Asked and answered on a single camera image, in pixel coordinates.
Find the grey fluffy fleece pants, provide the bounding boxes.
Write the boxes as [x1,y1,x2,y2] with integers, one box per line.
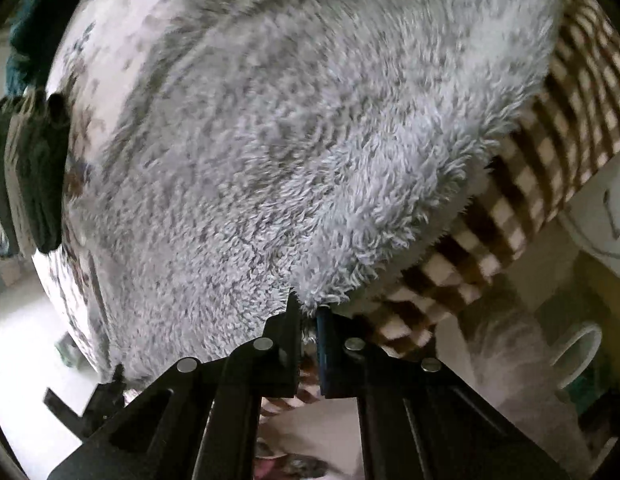
[69,0,562,388]

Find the dark teal velvet robe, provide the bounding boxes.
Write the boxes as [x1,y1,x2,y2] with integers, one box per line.
[4,0,69,96]

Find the stack of folded clothes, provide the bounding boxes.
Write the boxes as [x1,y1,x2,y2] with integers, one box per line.
[0,87,70,258]

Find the floral bed blanket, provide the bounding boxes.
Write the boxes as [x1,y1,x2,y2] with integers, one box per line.
[31,0,620,416]

